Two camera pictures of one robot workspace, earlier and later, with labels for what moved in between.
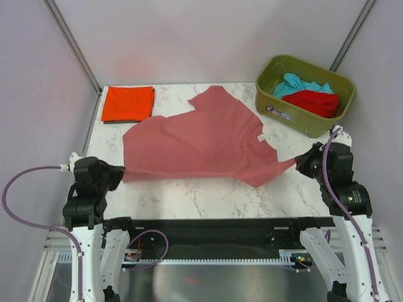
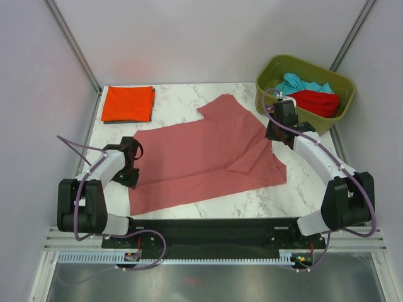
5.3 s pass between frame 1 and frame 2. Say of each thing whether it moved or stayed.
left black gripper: moved
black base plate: stayed
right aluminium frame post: stayed
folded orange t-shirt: stayed
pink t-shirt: moved
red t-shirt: stayed
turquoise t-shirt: stayed
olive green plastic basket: stayed
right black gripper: moved
